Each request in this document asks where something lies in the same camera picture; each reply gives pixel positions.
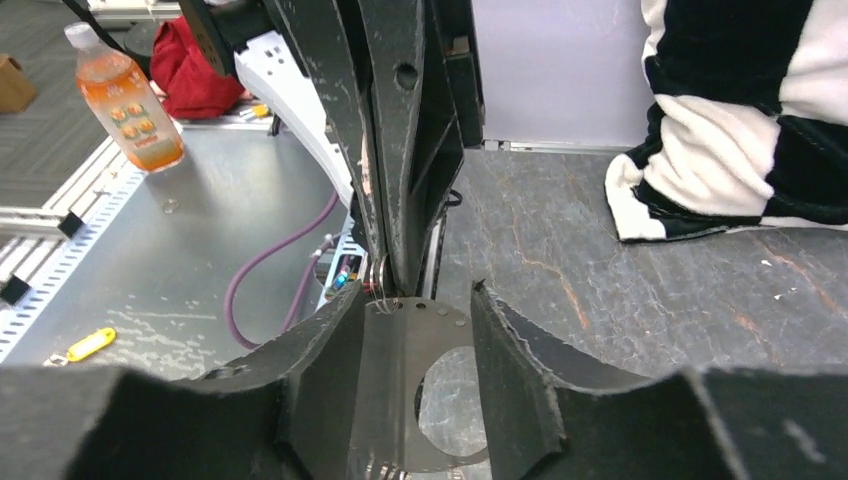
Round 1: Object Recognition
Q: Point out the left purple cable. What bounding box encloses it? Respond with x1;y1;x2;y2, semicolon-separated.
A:
223;192;342;351

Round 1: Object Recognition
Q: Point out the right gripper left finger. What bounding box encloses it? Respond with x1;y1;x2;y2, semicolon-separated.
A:
1;282;366;479

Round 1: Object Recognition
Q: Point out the key with yellow tag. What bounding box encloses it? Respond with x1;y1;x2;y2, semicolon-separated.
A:
42;327;117;367

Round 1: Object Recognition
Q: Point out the red cloth bundle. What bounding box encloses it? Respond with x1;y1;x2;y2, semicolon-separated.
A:
150;17;245;120

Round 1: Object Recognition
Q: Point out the orange drink bottle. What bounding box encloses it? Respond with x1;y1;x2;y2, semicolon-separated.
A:
64;22;184;172

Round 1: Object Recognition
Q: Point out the black and white checkered cloth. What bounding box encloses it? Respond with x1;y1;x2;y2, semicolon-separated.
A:
604;1;847;243

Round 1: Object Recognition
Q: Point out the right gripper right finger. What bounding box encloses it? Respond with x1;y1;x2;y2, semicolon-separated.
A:
471;282;847;479

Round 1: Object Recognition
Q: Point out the white slotted cable duct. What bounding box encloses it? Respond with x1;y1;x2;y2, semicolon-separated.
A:
1;172;145;362

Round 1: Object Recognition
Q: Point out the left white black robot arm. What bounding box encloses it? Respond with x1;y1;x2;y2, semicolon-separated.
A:
180;1;485;298

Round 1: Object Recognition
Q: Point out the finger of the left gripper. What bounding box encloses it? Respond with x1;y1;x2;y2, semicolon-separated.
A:
360;1;484;295
268;1;398;292

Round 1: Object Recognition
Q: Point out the brown cardboard box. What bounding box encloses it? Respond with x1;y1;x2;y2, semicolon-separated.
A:
1;54;37;114

